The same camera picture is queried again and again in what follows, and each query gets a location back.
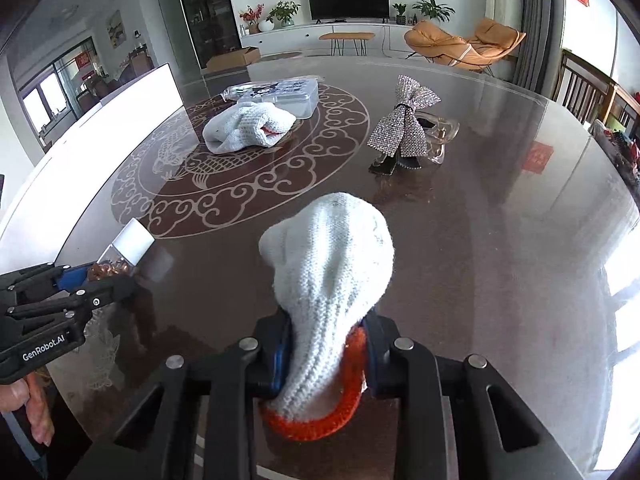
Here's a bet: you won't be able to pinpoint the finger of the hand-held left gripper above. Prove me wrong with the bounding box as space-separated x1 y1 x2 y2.
6 275 138 332
0 261 100 307

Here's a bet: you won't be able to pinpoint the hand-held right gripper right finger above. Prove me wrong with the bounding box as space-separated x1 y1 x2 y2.
362 312 586 480

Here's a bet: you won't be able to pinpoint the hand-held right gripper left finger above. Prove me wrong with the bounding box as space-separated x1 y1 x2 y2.
67 312 296 480

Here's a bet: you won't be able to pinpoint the white knit glove orange cuff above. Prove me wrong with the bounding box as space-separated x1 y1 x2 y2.
258 191 395 442

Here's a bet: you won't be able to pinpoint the white cardboard box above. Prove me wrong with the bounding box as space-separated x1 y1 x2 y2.
0 62 186 256

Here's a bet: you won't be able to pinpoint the rhinestone hair bow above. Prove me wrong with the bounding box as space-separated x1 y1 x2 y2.
367 75 442 177

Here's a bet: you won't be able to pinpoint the clear plastic box cartoon print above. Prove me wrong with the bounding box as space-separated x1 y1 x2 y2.
250 77 321 120

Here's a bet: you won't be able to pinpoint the person's left hand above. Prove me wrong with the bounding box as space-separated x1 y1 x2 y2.
0 374 56 447

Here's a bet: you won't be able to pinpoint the dining table with chairs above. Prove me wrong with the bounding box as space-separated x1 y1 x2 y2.
82 47 153 106

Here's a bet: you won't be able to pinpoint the brown cardboard box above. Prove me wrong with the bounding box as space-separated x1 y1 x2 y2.
206 46 262 73

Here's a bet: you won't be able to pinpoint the white interior door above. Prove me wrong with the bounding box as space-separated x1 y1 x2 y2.
156 0 187 68

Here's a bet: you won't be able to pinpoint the dark glass display cabinet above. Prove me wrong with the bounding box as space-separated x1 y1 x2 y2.
172 0 243 68

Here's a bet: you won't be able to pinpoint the red flower bouquet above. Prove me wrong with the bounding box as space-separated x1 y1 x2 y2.
239 4 265 35

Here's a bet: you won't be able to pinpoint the orange rocking chair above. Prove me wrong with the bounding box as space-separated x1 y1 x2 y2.
404 17 527 77

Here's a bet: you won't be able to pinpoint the wooden bench hairpin legs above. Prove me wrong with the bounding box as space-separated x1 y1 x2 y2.
319 32 376 56

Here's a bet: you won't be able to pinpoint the white television cabinet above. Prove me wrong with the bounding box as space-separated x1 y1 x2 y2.
240 22 421 54

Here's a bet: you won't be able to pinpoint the wooden slatted chair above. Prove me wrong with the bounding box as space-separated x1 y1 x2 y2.
552 49 617 126

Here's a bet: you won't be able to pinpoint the green potted plant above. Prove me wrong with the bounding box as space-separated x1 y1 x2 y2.
267 1 302 28

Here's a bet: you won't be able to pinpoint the large leafy potted plant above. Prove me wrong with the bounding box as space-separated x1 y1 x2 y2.
412 0 456 23

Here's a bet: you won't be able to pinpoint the black television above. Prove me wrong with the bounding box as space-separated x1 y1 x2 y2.
306 0 390 23

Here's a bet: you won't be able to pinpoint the grey curtain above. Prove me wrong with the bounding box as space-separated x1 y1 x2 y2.
512 0 566 92

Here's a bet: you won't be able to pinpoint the framed wall painting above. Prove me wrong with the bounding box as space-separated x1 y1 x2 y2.
106 10 125 49

